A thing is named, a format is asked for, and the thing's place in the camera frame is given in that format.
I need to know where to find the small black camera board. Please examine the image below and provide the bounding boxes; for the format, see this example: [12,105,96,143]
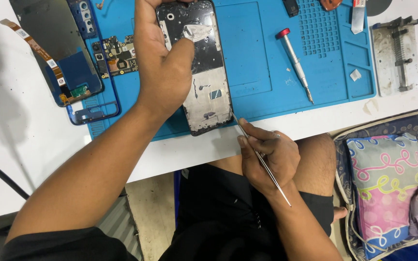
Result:
[91,41,110,79]

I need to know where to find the silver metal tweezers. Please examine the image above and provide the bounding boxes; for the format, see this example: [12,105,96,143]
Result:
[230,110,292,208]

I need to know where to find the phone motherboard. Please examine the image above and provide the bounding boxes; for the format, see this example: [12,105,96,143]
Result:
[102,35,139,77]

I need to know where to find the person's leg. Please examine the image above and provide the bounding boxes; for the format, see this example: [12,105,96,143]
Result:
[209,133,348,223]

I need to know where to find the blue phone back housing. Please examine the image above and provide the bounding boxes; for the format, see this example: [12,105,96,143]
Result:
[66,0,121,126]

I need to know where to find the white cleaning wipe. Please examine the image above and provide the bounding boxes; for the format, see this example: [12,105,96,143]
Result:
[182,23,213,43]

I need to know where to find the orange flex ribbon cable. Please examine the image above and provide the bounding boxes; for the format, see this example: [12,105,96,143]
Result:
[0,18,67,87]

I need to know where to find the small black tool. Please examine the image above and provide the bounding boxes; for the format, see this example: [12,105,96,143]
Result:
[282,0,300,18]

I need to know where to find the person's right hand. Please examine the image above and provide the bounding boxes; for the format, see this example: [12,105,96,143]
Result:
[237,118,301,196]

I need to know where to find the dark round disc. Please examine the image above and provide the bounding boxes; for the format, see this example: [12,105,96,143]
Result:
[366,0,393,17]

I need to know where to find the blue silicone repair mat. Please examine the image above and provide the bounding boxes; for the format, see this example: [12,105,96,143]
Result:
[81,0,377,142]

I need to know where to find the phone display panel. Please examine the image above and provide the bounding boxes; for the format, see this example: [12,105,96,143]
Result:
[9,0,105,108]

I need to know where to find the person's black shorts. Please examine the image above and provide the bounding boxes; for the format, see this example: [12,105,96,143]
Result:
[158,162,335,261]

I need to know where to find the metal circuit board holder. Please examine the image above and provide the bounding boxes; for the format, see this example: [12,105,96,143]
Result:
[371,16,418,97]

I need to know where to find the black silver phone frame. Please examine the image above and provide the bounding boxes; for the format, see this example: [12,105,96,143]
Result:
[155,0,234,137]

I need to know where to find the colourful swirl pattern pillow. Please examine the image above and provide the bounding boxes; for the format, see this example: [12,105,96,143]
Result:
[346,133,418,260]

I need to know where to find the metal pry blade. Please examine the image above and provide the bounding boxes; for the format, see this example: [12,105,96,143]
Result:
[351,0,366,35]

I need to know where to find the black cable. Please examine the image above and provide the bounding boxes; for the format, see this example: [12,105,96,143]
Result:
[0,150,30,238]

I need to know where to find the orange tool handle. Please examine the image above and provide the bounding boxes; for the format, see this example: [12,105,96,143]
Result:
[319,0,343,12]

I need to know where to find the red capped silver screwdriver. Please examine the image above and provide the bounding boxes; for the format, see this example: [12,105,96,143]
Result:
[275,28,315,105]

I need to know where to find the person's left hand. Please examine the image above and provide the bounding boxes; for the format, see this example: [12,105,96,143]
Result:
[134,0,195,114]

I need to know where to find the person's black shirt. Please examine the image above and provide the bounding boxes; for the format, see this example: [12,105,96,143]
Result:
[0,226,139,261]

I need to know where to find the grey ribbed panel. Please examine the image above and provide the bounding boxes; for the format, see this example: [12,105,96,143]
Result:
[96,188,145,261]

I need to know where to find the white cord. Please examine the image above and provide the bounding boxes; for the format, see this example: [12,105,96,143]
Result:
[335,170,389,254]

